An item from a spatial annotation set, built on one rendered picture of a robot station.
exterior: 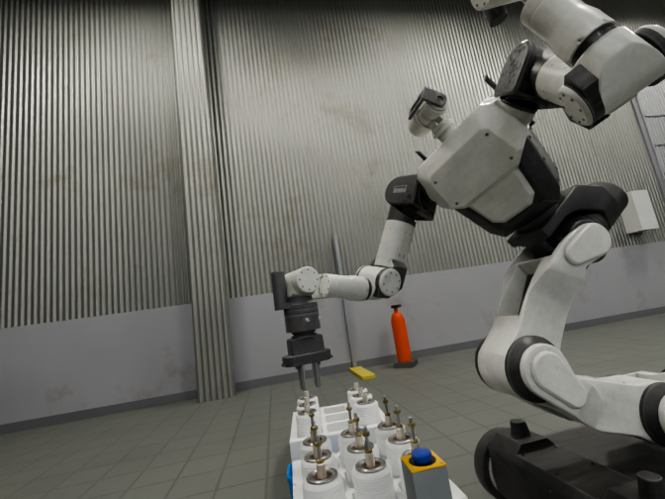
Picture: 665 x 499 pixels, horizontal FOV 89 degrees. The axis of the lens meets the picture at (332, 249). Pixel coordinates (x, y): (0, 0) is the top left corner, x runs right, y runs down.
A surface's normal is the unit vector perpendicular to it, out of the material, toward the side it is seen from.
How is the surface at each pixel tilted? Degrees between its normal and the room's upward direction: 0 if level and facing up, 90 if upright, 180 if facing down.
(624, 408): 90
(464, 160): 121
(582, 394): 90
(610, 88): 126
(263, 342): 90
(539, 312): 90
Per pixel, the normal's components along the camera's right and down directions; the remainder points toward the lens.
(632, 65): -0.11, 0.47
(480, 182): -0.48, 0.46
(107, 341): 0.17, -0.20
